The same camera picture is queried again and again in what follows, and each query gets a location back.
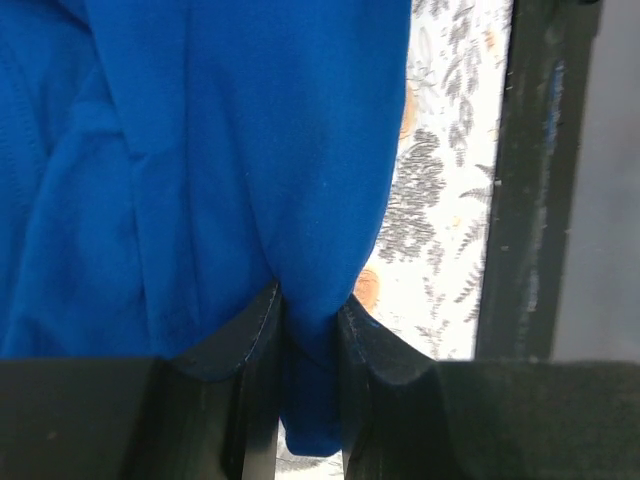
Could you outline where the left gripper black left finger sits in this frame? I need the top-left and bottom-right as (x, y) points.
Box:
(159, 283), (282, 479)

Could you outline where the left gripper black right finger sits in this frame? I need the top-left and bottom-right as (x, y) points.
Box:
(338, 297), (450, 479)

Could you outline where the blue printed t shirt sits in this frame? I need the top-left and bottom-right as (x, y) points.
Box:
(1, 1), (411, 457)

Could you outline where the floral table mat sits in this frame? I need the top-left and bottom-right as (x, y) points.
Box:
(274, 0), (515, 480)

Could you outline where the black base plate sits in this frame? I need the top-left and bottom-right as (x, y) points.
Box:
(475, 1), (602, 360)

